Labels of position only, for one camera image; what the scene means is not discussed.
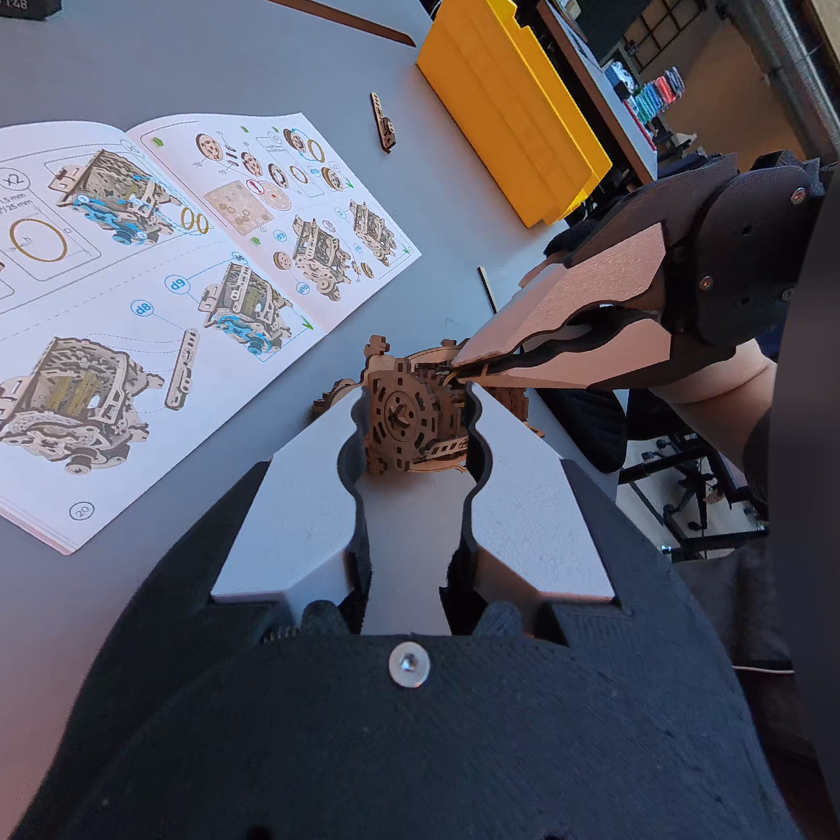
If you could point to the yellow plastic bin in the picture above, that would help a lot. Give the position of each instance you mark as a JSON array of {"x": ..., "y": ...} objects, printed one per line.
[{"x": 499, "y": 98}]

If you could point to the person's right forearm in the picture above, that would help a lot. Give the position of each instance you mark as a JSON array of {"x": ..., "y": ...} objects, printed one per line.
[{"x": 715, "y": 394}]

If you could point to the thin wooden stick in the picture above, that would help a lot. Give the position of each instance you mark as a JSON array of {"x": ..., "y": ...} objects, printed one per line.
[{"x": 487, "y": 289}]

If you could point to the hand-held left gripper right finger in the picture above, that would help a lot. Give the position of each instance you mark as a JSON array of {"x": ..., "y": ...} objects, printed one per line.
[{"x": 531, "y": 525}]

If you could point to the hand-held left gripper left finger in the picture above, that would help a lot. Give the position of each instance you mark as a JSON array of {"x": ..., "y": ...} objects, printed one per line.
[{"x": 289, "y": 525}]

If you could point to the row of colourful rolls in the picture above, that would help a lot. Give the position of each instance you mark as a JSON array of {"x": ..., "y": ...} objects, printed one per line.
[{"x": 659, "y": 95}]

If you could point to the wooden gear model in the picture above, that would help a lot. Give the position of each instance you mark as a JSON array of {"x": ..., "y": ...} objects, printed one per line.
[{"x": 400, "y": 413}]

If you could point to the small elongated wooden part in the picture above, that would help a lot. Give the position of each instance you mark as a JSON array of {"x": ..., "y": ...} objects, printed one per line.
[{"x": 382, "y": 121}]

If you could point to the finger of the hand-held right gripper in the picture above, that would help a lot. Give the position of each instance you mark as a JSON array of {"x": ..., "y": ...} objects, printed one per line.
[
  {"x": 610, "y": 275},
  {"x": 590, "y": 371}
]

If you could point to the black model kit box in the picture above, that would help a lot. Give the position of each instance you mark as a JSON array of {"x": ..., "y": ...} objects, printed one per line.
[{"x": 26, "y": 6}]

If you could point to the black office chair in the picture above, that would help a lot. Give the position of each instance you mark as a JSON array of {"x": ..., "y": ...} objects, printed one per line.
[{"x": 590, "y": 426}]

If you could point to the black rounded pad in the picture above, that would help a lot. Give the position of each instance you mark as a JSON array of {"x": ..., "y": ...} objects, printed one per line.
[{"x": 571, "y": 239}]

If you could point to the open instruction booklet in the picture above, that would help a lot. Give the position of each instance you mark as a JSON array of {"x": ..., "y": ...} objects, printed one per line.
[{"x": 197, "y": 275}]

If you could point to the long dark wooden strip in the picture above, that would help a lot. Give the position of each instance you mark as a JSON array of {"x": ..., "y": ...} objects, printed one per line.
[{"x": 367, "y": 27}]

